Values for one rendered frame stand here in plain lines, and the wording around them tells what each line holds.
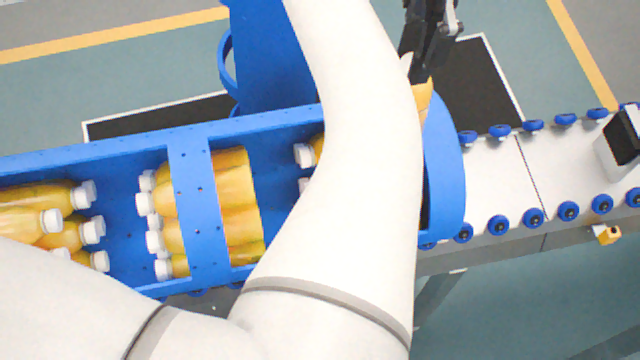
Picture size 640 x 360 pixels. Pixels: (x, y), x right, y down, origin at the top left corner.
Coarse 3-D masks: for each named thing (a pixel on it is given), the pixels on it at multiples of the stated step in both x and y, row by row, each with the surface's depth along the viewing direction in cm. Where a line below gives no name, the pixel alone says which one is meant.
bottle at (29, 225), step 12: (0, 216) 108; (12, 216) 108; (24, 216) 108; (36, 216) 109; (0, 228) 107; (12, 228) 107; (24, 228) 108; (36, 228) 109; (24, 240) 108; (36, 240) 110
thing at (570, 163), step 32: (544, 128) 149; (576, 128) 149; (480, 160) 145; (512, 160) 145; (544, 160) 145; (576, 160) 146; (480, 192) 141; (512, 192) 142; (544, 192) 142; (576, 192) 143; (608, 192) 143; (480, 224) 138; (512, 224) 139; (608, 224) 144; (448, 256) 139; (480, 256) 142; (512, 256) 145
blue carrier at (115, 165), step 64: (192, 128) 114; (256, 128) 112; (320, 128) 131; (448, 128) 112; (128, 192) 130; (192, 192) 105; (256, 192) 134; (448, 192) 112; (128, 256) 129; (192, 256) 107
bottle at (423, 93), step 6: (420, 84) 94; (426, 84) 95; (432, 84) 97; (414, 90) 94; (420, 90) 95; (426, 90) 95; (432, 90) 97; (414, 96) 95; (420, 96) 95; (426, 96) 96; (420, 102) 96; (426, 102) 97; (420, 108) 97; (426, 108) 99; (420, 114) 99; (426, 114) 102; (420, 120) 101
